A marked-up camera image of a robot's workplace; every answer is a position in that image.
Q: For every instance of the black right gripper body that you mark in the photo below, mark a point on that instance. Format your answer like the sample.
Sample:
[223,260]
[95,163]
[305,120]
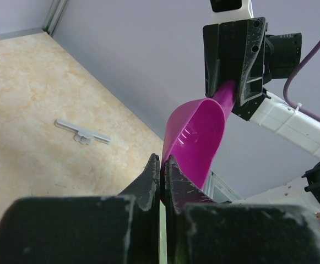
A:
[282,55]

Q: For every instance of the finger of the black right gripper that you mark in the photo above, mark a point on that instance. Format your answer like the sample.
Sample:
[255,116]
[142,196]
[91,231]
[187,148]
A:
[251,80]
[211,41]

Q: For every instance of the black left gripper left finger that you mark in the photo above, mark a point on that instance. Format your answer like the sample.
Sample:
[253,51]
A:
[86,229]

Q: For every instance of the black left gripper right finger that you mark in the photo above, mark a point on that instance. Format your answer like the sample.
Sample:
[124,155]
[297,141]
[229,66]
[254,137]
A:
[199,230]

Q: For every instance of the magenta litter scoop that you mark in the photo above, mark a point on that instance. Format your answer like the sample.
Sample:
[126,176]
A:
[194,132]

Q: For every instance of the grey plastic bag clip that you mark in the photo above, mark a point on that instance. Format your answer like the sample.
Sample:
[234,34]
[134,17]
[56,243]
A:
[82,135]

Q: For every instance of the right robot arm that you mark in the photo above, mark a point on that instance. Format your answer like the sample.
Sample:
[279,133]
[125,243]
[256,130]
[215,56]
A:
[274,111]

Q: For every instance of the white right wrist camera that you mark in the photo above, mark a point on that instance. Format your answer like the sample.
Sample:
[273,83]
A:
[230,10]

